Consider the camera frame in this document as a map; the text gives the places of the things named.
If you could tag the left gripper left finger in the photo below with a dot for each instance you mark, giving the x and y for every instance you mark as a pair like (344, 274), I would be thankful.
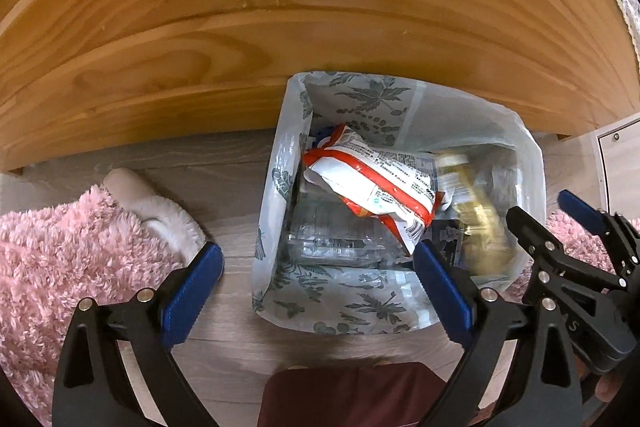
(92, 387)

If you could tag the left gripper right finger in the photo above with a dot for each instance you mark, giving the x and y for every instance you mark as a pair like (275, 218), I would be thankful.
(542, 387)

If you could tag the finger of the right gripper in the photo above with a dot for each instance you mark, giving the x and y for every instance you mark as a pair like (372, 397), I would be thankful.
(550, 256)
(619, 237)

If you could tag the floral plastic trash bag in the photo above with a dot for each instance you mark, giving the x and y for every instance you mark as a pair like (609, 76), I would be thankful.
(325, 266)

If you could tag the right hand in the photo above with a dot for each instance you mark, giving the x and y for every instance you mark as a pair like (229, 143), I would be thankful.
(607, 385)

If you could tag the right pink fluffy slipper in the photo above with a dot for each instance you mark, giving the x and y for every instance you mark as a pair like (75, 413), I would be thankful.
(578, 243)

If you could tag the pink fluffy slipper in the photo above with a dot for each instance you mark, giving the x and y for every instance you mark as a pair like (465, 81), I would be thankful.
(578, 243)
(118, 237)

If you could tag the gold snack wrapper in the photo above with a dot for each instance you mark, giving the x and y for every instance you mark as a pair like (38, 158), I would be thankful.
(485, 248)

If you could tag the white wardrobe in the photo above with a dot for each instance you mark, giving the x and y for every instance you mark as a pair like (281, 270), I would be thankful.
(617, 150)

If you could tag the left pink fluffy slipper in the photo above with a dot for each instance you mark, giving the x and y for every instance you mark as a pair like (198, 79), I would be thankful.
(118, 237)

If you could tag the maroon cloth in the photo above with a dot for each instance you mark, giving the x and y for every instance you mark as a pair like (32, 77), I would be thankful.
(389, 394)

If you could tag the red white snack wrapper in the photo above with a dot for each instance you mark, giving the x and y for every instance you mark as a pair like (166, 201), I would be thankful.
(376, 183)

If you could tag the clear plastic container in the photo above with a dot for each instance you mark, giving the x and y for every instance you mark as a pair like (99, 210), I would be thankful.
(322, 230)

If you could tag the wooden bed frame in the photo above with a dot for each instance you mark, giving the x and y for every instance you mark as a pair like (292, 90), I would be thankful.
(80, 75)

